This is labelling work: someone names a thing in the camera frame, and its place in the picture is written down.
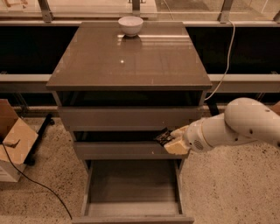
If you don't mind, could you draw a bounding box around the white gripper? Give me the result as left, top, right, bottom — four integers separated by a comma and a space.
164, 118, 213, 155

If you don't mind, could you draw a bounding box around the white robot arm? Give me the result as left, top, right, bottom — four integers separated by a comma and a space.
164, 98, 280, 155

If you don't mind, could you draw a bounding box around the grey drawer cabinet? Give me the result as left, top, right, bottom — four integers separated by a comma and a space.
45, 20, 213, 173

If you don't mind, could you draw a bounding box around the grey middle drawer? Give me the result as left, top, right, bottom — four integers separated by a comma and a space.
73, 142, 187, 160

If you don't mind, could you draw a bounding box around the grey open bottom drawer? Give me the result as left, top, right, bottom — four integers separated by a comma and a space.
73, 159, 194, 224

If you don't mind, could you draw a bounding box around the grey top drawer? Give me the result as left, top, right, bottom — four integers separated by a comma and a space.
58, 107, 203, 131

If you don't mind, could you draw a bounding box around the black stand leg right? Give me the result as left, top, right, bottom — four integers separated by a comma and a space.
206, 101, 220, 116

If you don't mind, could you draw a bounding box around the black stand leg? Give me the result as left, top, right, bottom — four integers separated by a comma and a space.
24, 114, 55, 166
206, 101, 220, 116

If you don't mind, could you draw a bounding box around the cardboard box at right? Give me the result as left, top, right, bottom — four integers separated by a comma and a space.
271, 101, 280, 116

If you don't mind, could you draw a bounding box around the white ceramic bowl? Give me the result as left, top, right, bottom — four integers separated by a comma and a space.
118, 16, 144, 37

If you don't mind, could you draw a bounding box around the black stand leg left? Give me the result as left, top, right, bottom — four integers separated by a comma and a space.
24, 114, 55, 166

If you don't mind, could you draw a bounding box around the brown cardboard box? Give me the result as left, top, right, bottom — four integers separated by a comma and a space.
0, 99, 38, 182

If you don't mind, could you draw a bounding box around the white hanging cable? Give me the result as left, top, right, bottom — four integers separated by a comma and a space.
204, 20, 236, 102

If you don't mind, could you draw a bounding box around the black floor cable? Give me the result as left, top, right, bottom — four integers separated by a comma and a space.
0, 136, 73, 221

